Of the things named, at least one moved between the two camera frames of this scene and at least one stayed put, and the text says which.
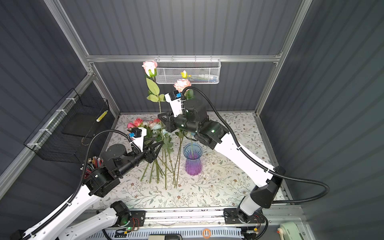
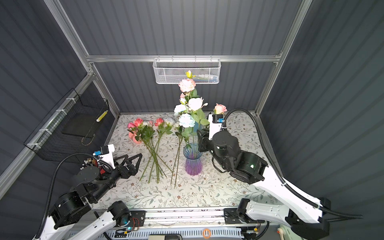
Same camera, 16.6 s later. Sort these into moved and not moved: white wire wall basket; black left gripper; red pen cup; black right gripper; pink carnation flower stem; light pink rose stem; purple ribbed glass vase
Moved: light pink rose stem; pink carnation flower stem; black left gripper; black right gripper
Not moved: red pen cup; white wire wall basket; purple ribbed glass vase
